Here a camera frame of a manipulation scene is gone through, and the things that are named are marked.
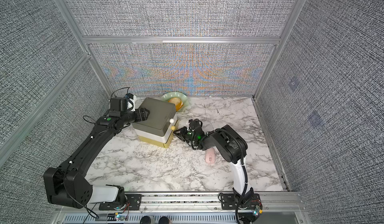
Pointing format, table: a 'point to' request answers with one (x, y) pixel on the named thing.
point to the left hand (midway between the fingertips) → (146, 111)
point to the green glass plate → (165, 97)
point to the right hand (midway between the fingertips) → (172, 129)
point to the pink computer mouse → (210, 155)
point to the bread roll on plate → (178, 102)
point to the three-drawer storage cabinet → (157, 128)
